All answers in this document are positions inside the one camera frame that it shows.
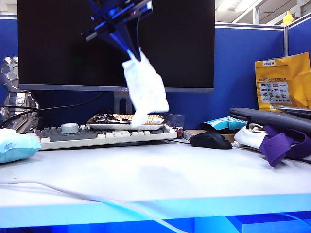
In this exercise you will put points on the black computer monitor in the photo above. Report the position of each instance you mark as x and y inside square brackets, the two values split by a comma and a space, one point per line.
[60, 60]

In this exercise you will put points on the blue box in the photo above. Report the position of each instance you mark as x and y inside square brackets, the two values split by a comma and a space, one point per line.
[274, 224]

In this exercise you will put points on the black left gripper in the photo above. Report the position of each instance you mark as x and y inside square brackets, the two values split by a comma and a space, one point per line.
[114, 14]

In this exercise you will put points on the silver faceted figurine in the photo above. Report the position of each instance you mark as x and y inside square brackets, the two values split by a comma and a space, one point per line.
[14, 97]

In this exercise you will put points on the clear plastic cup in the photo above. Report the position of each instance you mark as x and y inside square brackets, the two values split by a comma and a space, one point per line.
[177, 120]

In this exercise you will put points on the sky blue wet wipes packet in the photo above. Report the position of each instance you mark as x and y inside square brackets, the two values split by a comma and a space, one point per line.
[17, 148]

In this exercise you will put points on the small red item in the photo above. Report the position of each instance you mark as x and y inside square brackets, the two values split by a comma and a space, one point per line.
[179, 133]

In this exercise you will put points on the yellow paper bag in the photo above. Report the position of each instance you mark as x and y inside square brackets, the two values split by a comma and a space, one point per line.
[291, 77]

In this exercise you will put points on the white wet wipe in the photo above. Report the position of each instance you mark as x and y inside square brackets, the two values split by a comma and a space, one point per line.
[6, 131]
[145, 92]

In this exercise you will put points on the white round keyboard knob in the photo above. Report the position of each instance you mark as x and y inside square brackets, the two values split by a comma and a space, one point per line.
[70, 128]

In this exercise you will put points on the brown cardboard box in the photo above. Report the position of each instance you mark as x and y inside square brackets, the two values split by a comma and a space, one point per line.
[192, 133]

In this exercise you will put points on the black computer mouse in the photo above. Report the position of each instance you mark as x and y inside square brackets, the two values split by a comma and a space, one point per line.
[210, 140]

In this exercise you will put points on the yellow rubber duck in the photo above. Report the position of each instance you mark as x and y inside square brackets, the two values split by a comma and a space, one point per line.
[288, 19]

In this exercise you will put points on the grey monitor stand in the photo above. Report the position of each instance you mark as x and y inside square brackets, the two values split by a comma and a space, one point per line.
[119, 104]

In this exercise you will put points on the teal snack packet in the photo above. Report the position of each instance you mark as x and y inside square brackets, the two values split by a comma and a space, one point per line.
[223, 123]

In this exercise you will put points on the white and grey keyboard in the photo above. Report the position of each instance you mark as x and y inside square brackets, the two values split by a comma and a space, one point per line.
[80, 140]

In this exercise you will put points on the white cloth bag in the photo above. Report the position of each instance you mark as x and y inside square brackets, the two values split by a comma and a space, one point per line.
[247, 138]

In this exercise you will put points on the white tray with snacks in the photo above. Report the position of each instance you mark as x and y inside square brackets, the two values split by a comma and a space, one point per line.
[104, 120]

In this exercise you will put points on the grey padded sleeve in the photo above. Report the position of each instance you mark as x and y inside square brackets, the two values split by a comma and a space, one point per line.
[274, 119]

